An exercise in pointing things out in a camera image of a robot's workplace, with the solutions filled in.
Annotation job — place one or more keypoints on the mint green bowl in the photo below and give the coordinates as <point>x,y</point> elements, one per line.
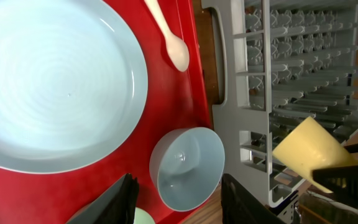
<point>142,217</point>

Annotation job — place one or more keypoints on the yellow plastic cup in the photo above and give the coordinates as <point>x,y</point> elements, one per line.
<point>309,147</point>

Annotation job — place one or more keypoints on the light blue bowl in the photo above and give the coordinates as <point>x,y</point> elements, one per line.
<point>186,166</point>

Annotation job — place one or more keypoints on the white plastic spoon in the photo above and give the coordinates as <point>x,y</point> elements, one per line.
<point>176,48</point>

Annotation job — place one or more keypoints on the grey plastic dishwasher rack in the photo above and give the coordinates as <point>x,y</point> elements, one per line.
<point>278,63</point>

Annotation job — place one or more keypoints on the red plastic tray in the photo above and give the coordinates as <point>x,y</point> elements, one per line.
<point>174,100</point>

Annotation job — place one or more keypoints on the light blue plate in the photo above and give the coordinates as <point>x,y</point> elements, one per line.
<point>73,84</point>

